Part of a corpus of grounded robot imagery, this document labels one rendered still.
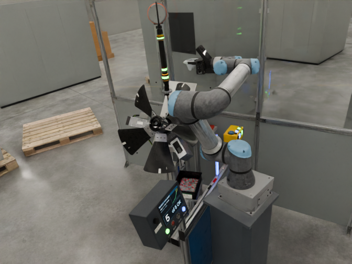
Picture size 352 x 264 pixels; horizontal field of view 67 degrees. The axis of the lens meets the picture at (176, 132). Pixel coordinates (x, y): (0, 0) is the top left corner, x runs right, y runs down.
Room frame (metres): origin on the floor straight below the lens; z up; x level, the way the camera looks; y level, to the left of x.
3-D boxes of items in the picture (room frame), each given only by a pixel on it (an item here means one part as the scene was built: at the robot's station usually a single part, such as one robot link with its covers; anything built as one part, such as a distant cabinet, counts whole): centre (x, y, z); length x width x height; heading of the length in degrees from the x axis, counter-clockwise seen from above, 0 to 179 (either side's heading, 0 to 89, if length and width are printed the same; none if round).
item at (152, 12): (2.44, 0.04, 1.88); 0.16 x 0.07 x 0.16; 91
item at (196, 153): (2.24, -0.18, 0.42); 0.04 x 0.04 x 0.83; 56
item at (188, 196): (1.47, -0.04, 0.85); 0.22 x 0.17 x 0.07; 160
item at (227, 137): (1.76, -0.43, 1.02); 0.16 x 0.10 x 0.11; 146
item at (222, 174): (1.43, -0.22, 0.82); 0.90 x 0.04 x 0.08; 146
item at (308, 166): (2.31, -0.38, 0.50); 2.59 x 0.03 x 0.91; 56
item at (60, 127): (4.22, 1.97, 0.07); 1.20 x 1.00 x 0.15; 113
